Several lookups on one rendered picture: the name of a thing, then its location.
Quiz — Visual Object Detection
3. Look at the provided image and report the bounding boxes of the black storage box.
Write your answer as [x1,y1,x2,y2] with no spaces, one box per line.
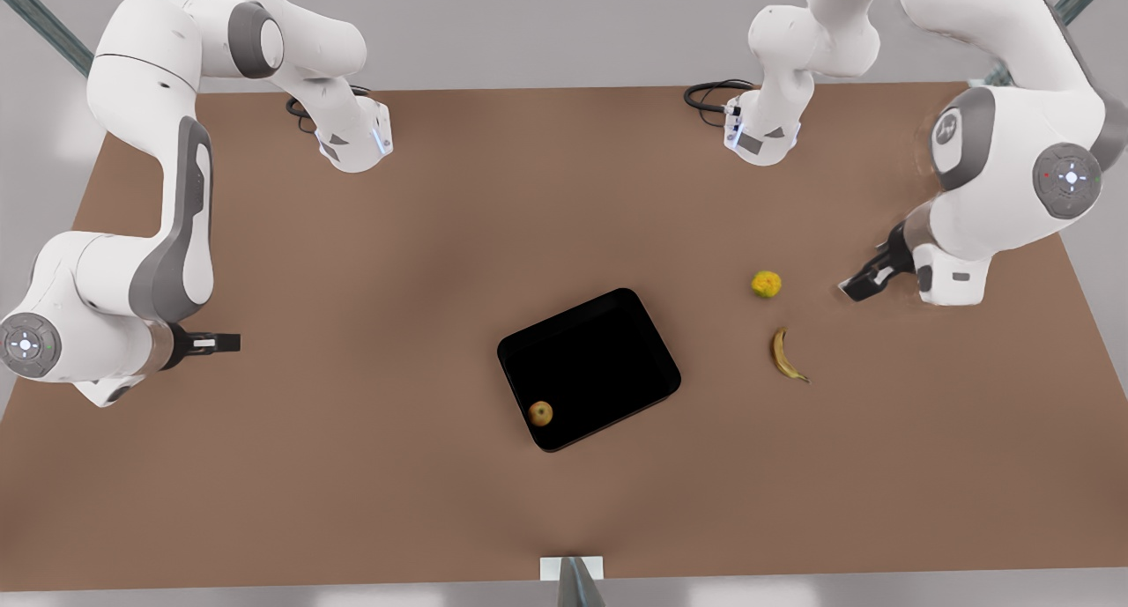
[496,287,683,454]

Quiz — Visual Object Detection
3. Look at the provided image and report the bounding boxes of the yellow banana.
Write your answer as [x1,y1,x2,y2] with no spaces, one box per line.
[771,327,811,384]

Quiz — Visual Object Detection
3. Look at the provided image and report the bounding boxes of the black cable loop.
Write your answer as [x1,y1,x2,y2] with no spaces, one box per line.
[683,79,759,130]
[285,84,373,136]

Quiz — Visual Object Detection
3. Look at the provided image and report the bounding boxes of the silver frame post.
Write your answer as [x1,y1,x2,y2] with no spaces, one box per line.
[539,555,607,607]
[983,0,1113,88]
[0,0,95,79]

